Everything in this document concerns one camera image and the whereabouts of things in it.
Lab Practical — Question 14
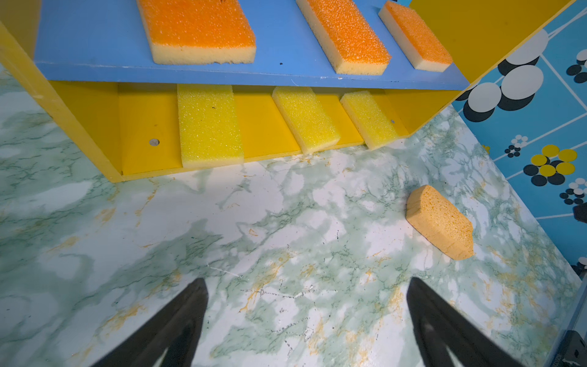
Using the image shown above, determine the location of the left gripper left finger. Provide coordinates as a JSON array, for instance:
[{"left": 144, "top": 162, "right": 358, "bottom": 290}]
[{"left": 94, "top": 278, "right": 209, "bottom": 366}]

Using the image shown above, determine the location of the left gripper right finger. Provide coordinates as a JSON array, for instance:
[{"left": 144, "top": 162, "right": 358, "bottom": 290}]
[{"left": 407, "top": 277, "right": 521, "bottom": 366}]

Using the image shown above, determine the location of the yellow sponge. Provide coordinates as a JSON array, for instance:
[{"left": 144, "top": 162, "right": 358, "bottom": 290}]
[
  {"left": 177, "top": 84, "right": 244, "bottom": 169},
  {"left": 272, "top": 87, "right": 341, "bottom": 154},
  {"left": 340, "top": 90, "right": 399, "bottom": 151}
]

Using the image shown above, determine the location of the orange sponge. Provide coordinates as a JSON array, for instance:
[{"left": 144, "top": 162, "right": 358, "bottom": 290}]
[
  {"left": 137, "top": 0, "right": 257, "bottom": 65},
  {"left": 378, "top": 1, "right": 453, "bottom": 73},
  {"left": 296, "top": 0, "right": 391, "bottom": 76}
]

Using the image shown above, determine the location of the yellow shelf with coloured boards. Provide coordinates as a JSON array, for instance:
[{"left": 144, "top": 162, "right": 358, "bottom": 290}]
[{"left": 1, "top": 1, "right": 570, "bottom": 183}]

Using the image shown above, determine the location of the tan sponge front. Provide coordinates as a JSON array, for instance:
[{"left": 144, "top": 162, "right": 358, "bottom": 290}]
[{"left": 406, "top": 185, "right": 474, "bottom": 261}]

